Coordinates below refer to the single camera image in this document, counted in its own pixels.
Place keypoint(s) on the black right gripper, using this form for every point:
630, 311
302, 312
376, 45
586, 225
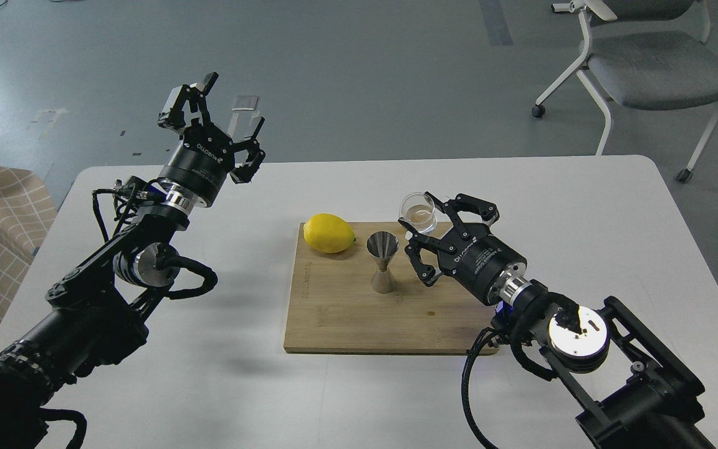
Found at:
480, 262

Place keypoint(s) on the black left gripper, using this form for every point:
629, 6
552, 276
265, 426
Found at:
205, 154

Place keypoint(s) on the clear glass measuring cup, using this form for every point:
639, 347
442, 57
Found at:
418, 210

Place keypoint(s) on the steel double jigger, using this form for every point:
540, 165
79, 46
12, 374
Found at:
382, 246

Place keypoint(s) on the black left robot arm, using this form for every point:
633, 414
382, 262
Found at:
99, 310

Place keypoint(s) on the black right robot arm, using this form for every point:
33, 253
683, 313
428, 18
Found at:
554, 338

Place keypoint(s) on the wooden cutting board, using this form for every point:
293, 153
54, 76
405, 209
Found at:
334, 310

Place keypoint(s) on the yellow lemon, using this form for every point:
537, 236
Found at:
328, 233

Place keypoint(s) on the grey office chair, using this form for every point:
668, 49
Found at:
653, 71

